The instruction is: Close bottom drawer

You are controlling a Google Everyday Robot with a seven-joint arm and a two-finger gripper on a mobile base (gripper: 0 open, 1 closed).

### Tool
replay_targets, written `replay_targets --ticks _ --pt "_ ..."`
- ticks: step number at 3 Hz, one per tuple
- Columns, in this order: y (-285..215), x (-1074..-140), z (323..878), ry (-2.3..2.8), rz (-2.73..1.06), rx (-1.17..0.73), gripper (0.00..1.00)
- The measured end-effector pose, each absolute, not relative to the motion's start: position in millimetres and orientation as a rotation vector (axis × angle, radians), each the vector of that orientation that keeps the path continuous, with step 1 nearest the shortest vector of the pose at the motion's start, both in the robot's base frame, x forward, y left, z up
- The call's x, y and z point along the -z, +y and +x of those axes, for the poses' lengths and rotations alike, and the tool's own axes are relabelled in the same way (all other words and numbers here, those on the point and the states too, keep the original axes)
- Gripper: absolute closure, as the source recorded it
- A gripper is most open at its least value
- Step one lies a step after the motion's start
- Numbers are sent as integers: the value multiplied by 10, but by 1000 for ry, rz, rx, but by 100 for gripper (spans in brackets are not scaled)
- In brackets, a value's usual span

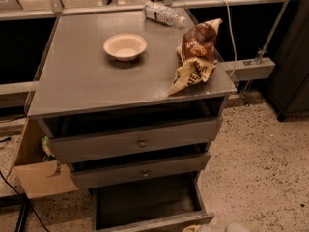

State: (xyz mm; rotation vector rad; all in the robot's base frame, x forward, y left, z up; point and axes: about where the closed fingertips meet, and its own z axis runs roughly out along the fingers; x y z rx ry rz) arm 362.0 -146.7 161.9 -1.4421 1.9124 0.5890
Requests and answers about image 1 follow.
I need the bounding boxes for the dark cabinet at right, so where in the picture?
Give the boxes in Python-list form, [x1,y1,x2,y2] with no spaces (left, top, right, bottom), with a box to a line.
[266,0,309,122]

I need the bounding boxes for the grey drawer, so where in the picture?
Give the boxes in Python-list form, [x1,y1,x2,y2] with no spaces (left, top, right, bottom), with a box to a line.
[49,116,222,163]
[71,153,211,189]
[93,173,213,232]

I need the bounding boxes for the grey middle drawer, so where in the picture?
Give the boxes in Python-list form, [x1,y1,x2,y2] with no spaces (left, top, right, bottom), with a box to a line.
[71,153,211,189]

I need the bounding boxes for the grey drawer cabinet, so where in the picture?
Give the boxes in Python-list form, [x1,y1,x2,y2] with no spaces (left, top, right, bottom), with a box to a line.
[28,12,235,178]

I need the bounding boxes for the grey top drawer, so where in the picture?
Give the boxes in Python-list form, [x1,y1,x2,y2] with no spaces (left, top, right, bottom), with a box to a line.
[49,116,222,163]

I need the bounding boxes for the black floor cable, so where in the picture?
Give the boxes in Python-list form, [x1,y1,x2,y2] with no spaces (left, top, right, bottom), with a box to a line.
[0,169,52,232]

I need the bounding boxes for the grey metal frame rail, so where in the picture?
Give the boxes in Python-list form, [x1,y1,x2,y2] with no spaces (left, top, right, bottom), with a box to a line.
[0,0,289,107]

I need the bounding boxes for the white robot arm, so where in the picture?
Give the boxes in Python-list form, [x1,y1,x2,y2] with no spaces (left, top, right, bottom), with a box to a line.
[182,223,250,232]

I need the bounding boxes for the cardboard box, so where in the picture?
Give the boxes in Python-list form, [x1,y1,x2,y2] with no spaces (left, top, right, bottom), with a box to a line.
[14,119,78,199]

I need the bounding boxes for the diagonal metal rod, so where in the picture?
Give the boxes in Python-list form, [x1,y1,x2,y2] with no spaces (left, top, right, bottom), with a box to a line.
[239,0,298,106]

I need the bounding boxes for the brown chip bag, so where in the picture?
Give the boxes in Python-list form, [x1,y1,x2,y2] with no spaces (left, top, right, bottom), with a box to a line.
[181,18,222,62]

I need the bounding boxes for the white paper bowl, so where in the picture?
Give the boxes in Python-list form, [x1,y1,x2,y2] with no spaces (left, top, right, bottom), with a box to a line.
[103,34,147,61]

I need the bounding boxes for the clear plastic water bottle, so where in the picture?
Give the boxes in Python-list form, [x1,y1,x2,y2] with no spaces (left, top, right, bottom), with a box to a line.
[143,1,185,26]

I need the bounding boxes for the yellow snack bag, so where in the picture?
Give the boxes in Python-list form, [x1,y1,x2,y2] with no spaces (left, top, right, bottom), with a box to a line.
[168,45,217,95]

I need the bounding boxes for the green snack packet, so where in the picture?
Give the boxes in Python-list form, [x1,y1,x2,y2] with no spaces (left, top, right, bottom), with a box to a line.
[42,136,55,157]

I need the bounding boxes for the grey bottom drawer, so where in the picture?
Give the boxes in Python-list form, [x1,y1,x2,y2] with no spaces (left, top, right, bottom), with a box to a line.
[93,173,213,232]

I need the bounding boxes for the white cable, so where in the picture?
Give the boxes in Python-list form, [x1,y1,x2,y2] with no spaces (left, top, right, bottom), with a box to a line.
[211,0,239,79]

